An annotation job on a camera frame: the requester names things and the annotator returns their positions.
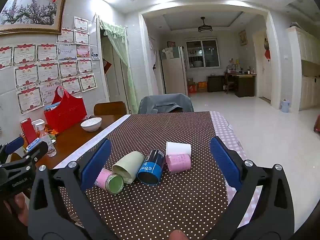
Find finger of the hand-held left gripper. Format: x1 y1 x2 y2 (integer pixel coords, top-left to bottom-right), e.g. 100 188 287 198
0 137 49 171
0 137 25 161

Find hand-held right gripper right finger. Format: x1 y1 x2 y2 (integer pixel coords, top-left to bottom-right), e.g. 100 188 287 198
209 136 295 240

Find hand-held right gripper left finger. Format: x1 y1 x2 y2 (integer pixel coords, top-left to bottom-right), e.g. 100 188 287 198
27 138 113 240

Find pink cup with green inside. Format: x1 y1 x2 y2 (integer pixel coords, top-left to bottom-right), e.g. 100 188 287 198
94 168 124 195

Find light green cup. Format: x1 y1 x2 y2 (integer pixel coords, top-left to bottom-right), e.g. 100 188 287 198
111 151 145 184

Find pink speckled cup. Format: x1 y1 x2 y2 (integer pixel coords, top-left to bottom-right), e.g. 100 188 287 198
165 153 192 173

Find white cup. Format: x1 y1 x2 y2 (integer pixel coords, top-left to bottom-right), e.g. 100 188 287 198
165 141 192 156

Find blue cup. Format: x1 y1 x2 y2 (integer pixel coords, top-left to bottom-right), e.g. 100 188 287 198
137 149 165 186

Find person's left hand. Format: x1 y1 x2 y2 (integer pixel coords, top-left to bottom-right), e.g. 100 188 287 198
3 193 30 227

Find person's right hand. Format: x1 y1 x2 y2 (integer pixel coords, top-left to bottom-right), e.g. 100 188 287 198
169 230 187 240

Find clear spray bottle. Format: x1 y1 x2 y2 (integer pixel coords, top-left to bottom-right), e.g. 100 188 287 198
32 119 57 157

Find colourful wrappers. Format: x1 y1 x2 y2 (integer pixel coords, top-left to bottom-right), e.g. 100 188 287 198
46 127 59 139

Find pink checked tablecloth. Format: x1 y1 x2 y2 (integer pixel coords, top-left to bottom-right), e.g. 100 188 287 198
209 110 263 228

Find white bowl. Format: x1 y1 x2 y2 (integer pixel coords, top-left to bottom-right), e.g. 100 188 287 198
80 117 103 132

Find red felt bag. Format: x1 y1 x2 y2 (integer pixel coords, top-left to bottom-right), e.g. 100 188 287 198
44 86 88 133

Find brown polka dot tablecloth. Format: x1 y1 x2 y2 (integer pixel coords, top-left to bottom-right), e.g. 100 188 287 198
57 111 237 240

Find dark wooden desk chair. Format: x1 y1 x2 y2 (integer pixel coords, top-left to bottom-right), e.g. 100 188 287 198
224 73 237 94

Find dark low cabinet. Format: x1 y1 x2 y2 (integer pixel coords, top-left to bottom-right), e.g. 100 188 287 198
207 75 227 93

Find wooden desk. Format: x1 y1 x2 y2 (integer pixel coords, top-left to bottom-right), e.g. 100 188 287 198
225 71 257 98

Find grey jacket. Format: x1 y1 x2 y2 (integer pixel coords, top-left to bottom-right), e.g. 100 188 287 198
138 93 195 114

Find white door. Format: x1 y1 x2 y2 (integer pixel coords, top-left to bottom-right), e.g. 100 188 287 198
252 31 272 101

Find white refrigerator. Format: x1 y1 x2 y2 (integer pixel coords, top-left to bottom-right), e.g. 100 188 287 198
160 46 189 97

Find window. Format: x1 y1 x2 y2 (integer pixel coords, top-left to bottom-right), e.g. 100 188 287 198
185 38 221 69

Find green curtain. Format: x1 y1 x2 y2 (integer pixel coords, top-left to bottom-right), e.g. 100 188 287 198
98 19 139 114

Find hanging white cloth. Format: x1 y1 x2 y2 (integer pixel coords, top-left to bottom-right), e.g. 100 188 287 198
149 36 158 73

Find framed blossom painting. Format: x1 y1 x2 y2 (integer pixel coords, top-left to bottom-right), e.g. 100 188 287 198
0 0 67 35

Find ceiling fan lamp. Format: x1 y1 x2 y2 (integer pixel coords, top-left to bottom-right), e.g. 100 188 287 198
198 17 213 34

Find white cabinets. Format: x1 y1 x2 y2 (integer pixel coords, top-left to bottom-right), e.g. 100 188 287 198
286 26 320 111

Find group of wall certificates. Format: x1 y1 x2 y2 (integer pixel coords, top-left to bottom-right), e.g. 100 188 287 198
0 16 98 115

